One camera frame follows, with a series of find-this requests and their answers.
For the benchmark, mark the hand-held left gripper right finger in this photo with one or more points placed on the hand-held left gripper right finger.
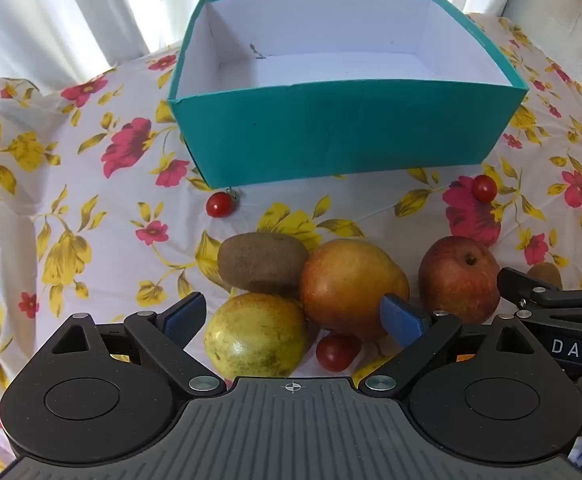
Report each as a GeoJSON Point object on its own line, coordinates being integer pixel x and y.
{"type": "Point", "coordinates": [402, 321]}

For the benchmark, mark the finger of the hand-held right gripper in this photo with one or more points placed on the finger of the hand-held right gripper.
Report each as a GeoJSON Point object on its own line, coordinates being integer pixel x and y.
{"type": "Point", "coordinates": [526, 285]}

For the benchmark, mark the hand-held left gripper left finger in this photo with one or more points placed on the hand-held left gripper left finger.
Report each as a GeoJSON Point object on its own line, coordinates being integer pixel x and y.
{"type": "Point", "coordinates": [186, 316]}

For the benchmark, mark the red apple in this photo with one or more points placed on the red apple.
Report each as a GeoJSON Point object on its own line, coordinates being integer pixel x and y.
{"type": "Point", "coordinates": [458, 280]}

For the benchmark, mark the red cherry tomato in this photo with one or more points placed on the red cherry tomato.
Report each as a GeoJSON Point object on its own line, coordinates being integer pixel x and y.
{"type": "Point", "coordinates": [219, 204]}
{"type": "Point", "coordinates": [484, 188]}
{"type": "Point", "coordinates": [336, 352]}

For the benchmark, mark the teal cardboard box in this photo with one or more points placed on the teal cardboard box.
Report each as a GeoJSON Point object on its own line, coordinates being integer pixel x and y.
{"type": "Point", "coordinates": [331, 130]}

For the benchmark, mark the brown kiwi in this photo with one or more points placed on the brown kiwi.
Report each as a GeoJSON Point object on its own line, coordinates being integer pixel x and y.
{"type": "Point", "coordinates": [546, 272]}
{"type": "Point", "coordinates": [261, 262]}

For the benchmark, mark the yellow-red mango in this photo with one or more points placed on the yellow-red mango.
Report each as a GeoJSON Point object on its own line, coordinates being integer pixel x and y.
{"type": "Point", "coordinates": [351, 290]}

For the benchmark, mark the yellow-green round fruit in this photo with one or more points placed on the yellow-green round fruit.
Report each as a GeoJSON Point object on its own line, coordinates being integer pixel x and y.
{"type": "Point", "coordinates": [256, 335]}

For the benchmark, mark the floral tablecloth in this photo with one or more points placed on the floral tablecloth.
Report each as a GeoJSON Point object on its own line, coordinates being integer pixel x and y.
{"type": "Point", "coordinates": [71, 200]}

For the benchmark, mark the white curtain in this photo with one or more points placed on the white curtain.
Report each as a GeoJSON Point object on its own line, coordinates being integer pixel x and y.
{"type": "Point", "coordinates": [71, 15]}

